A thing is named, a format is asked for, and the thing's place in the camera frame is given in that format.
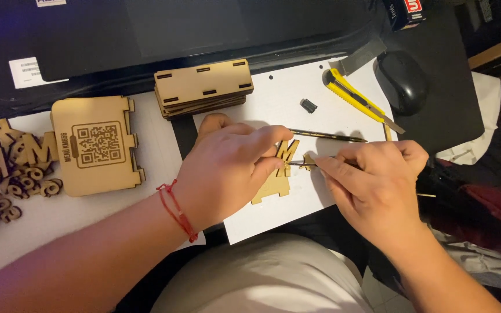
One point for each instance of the person's right hand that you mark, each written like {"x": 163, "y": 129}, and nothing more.
{"x": 376, "y": 191}

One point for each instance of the person's left hand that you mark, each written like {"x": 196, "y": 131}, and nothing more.
{"x": 220, "y": 174}

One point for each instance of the wooden letter piece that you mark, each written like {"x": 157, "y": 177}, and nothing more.
{"x": 288, "y": 153}

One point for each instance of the thin metal pick tool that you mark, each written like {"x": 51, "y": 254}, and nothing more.
{"x": 302, "y": 164}

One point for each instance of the small wooden slotted panel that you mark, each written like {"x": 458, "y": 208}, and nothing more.
{"x": 272, "y": 189}

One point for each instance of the thin wooden stick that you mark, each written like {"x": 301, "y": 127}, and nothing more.
{"x": 388, "y": 132}

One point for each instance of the black pencil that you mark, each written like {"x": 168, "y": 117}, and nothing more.
{"x": 328, "y": 135}

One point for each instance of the tiny wooden cutout piece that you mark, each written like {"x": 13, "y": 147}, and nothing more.
{"x": 307, "y": 161}

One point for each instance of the stack of wooden slotted panels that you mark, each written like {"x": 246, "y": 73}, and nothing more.
{"x": 202, "y": 87}

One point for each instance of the yellow utility knife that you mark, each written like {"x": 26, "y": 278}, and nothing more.
{"x": 350, "y": 95}

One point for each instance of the white punched paper sheet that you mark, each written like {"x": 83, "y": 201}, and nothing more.
{"x": 285, "y": 87}

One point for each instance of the small black cap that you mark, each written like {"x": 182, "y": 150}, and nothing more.
{"x": 308, "y": 105}

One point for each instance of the person's white shirt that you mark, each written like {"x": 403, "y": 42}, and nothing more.
{"x": 259, "y": 278}

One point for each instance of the black computer mouse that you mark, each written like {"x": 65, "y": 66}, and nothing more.
{"x": 402, "y": 82}

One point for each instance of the dark red fabric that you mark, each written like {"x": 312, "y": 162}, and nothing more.
{"x": 494, "y": 213}

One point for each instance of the white cloth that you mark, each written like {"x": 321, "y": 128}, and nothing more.
{"x": 476, "y": 121}

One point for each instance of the engraved wooden code panel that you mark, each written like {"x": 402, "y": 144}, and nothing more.
{"x": 96, "y": 145}

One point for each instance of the black mouse pad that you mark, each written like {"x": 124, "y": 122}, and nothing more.
{"x": 450, "y": 87}

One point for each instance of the grey metal scraper blade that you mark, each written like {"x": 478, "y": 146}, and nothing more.
{"x": 357, "y": 58}

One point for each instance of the black laptop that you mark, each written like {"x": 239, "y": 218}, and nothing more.
{"x": 168, "y": 34}

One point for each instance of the large white paper sheet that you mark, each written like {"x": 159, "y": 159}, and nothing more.
{"x": 59, "y": 226}

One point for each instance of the dark blue cardboard box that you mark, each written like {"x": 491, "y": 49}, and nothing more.
{"x": 405, "y": 13}

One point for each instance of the pile of wooden letters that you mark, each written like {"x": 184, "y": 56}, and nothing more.
{"x": 24, "y": 161}

